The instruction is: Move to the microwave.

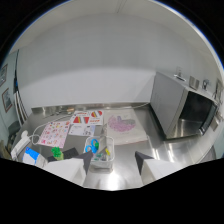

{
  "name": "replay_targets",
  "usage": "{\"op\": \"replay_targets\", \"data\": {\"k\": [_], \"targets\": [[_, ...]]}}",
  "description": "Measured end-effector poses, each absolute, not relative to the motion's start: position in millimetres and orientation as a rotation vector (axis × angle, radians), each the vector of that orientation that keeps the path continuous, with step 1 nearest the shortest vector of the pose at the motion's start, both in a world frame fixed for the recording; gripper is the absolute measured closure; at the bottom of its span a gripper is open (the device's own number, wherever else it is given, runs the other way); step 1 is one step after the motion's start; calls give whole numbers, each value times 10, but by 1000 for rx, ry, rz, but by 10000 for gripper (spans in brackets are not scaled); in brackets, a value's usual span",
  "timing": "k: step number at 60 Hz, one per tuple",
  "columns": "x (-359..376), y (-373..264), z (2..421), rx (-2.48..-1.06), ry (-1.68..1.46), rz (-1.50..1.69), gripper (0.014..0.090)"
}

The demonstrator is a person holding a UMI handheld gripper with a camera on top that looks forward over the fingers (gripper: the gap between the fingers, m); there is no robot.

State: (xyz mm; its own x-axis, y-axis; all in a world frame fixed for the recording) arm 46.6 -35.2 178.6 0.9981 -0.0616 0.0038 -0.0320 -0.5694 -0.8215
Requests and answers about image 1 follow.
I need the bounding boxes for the white power strip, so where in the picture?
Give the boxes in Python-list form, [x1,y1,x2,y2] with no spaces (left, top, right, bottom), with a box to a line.
[10,130,32,161]

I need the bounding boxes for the blue and white bottle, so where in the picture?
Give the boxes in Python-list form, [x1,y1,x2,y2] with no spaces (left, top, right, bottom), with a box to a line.
[22,147,47,168]

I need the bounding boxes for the stainless steel microwave oven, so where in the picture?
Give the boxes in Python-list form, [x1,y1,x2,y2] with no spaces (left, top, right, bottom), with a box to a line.
[148,70,220,140]

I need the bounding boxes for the colourful shapes card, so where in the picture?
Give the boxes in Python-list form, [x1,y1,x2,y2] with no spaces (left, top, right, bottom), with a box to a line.
[69,110,104,126]

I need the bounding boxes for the blue handled scissors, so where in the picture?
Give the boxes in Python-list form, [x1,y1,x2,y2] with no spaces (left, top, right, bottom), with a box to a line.
[84,138,100,155]

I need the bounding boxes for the white printed paper sheet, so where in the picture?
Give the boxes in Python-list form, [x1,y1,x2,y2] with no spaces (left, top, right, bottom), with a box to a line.
[67,124,97,137]

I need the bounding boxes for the pink sticker sheet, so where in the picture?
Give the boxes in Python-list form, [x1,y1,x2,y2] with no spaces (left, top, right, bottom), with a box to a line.
[37,120,72,149]

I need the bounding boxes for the wall outlet plate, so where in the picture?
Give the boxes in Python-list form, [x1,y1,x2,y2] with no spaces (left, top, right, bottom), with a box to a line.
[189,75,201,90]

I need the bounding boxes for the clear plastic container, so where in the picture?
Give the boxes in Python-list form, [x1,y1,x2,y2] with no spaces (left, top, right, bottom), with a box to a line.
[82,135,115,171]

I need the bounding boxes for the green plastic toy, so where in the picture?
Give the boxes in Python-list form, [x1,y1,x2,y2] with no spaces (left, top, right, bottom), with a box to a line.
[50,146,65,161]

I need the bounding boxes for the framed wall picture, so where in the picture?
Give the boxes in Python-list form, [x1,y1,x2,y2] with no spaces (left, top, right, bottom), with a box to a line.
[1,87,14,114]

